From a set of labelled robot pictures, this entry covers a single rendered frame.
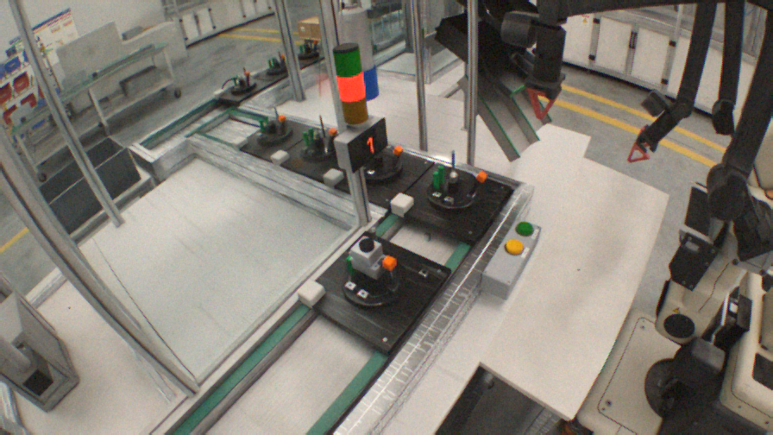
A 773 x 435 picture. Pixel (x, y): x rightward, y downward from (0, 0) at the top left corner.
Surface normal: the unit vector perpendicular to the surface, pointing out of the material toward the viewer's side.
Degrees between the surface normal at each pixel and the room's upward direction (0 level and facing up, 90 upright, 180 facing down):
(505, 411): 1
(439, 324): 0
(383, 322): 0
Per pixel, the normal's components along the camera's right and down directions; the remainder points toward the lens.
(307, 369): -0.10, -0.74
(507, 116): 0.42, -0.22
